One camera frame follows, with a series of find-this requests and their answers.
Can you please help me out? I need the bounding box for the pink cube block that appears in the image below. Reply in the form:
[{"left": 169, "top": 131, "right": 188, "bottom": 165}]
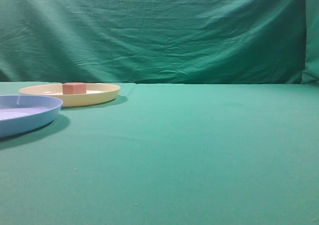
[{"left": 62, "top": 82, "right": 87, "bottom": 95}]

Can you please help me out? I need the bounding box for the yellow plastic plate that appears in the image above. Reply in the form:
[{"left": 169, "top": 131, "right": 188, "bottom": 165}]
[{"left": 19, "top": 83, "right": 121, "bottom": 107}]

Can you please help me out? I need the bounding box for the blue plastic plate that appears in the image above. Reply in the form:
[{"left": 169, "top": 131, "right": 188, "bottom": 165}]
[{"left": 0, "top": 95, "right": 63, "bottom": 138}]

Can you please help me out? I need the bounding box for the green table cloth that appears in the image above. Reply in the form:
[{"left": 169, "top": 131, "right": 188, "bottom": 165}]
[{"left": 0, "top": 84, "right": 319, "bottom": 225}]

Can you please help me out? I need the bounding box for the green backdrop cloth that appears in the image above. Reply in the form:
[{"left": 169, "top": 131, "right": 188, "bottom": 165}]
[{"left": 0, "top": 0, "right": 319, "bottom": 84}]

